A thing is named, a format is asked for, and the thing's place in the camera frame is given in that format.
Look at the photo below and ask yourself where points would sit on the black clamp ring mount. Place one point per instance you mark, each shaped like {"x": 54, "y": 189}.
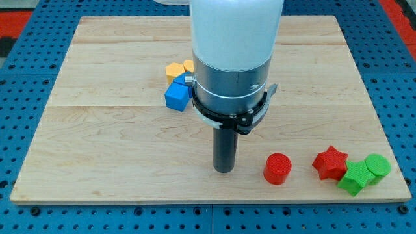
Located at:
{"x": 240, "y": 123}

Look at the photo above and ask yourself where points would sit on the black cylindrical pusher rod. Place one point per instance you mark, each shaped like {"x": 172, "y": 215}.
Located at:
{"x": 224, "y": 149}

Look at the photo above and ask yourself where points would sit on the red cylinder block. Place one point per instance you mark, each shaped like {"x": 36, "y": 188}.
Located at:
{"x": 277, "y": 169}

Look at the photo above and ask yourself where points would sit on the blue block behind arm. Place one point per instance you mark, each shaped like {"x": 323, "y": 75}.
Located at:
{"x": 183, "y": 80}

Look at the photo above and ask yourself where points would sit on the yellow block behind arm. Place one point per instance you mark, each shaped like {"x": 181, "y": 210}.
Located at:
{"x": 188, "y": 66}

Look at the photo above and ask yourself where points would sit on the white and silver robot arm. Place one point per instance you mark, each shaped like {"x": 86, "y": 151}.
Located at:
{"x": 232, "y": 45}

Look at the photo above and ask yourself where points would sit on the light wooden board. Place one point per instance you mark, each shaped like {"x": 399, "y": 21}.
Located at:
{"x": 106, "y": 136}

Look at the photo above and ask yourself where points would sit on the blue cube block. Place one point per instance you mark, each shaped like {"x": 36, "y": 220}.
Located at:
{"x": 177, "y": 97}

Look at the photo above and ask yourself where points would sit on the yellow hexagon block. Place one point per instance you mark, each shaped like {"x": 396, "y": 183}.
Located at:
{"x": 173, "y": 70}

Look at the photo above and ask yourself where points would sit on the red star block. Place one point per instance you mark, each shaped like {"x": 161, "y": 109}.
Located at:
{"x": 331, "y": 164}

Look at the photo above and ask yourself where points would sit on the green star block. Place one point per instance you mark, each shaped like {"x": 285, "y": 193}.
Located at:
{"x": 356, "y": 178}

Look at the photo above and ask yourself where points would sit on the green cylinder block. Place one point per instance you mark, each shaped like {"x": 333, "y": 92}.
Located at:
{"x": 379, "y": 166}

